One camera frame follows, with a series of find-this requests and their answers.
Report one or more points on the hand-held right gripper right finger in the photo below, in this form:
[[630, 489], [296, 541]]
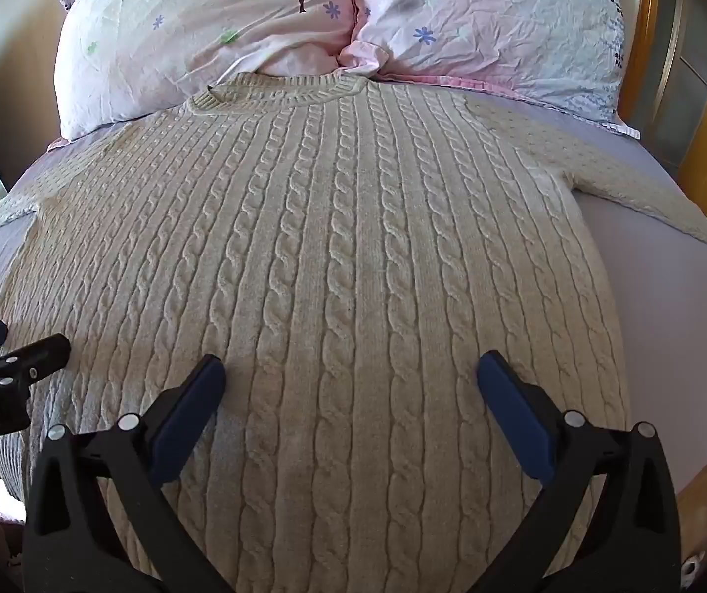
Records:
[[514, 414]]

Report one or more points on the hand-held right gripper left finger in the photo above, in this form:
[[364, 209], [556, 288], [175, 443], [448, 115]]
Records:
[[188, 420]]

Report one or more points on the pink pillow with tree print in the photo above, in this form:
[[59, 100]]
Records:
[[205, 25]]

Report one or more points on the wooden headboard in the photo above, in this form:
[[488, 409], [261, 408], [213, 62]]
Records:
[[687, 74]]

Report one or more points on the pink pillow with flower print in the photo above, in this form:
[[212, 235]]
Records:
[[495, 31]]

